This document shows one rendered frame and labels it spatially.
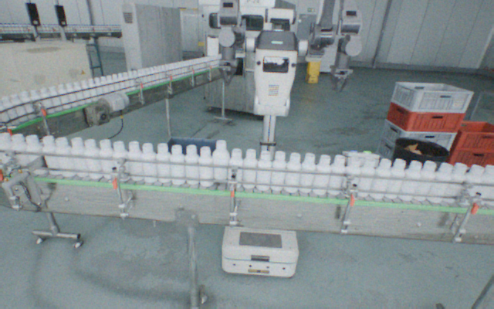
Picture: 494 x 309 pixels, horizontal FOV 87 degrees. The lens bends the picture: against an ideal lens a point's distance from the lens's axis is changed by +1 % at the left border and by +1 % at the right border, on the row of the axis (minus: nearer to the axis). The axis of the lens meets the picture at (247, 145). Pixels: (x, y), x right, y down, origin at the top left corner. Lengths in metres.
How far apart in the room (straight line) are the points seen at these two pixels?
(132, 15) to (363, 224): 6.36
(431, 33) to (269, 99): 13.69
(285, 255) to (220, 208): 0.87
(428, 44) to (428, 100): 11.80
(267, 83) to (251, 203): 0.72
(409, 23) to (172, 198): 13.89
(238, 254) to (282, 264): 0.31
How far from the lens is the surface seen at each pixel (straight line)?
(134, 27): 6.85
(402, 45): 14.47
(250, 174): 1.06
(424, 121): 3.33
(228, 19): 1.06
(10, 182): 1.26
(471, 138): 3.83
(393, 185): 1.21
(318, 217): 1.17
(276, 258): 1.90
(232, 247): 1.88
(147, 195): 1.18
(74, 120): 2.31
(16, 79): 4.77
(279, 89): 1.53
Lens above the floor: 1.63
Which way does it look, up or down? 25 degrees down
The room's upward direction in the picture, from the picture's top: 3 degrees clockwise
